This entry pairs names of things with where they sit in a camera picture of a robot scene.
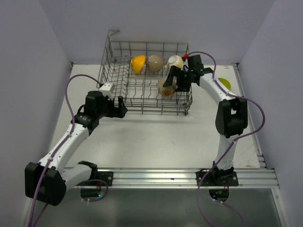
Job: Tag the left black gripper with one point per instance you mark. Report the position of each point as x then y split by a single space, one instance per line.
119 112

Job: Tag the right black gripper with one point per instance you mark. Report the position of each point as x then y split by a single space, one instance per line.
173 71

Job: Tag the beige bowl with sunflower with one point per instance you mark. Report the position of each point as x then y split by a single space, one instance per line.
166 91

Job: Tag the grey wire dish rack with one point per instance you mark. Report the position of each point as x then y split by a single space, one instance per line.
140 91

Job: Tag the lime green bowl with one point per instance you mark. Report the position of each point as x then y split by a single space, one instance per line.
226 83

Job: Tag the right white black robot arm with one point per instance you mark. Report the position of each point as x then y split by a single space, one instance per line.
231 117

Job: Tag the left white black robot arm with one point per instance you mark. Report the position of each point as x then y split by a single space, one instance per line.
48 181

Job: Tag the cream white bowl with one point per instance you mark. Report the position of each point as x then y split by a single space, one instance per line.
175 60

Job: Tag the beige brown glazed bowl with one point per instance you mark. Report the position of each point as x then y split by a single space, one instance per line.
154 63

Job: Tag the yellow bowl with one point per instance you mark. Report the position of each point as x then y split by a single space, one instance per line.
137 63

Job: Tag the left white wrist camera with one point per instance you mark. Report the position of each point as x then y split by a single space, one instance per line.
107 89

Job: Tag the aluminium mounting rail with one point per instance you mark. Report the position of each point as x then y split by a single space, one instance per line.
185 178

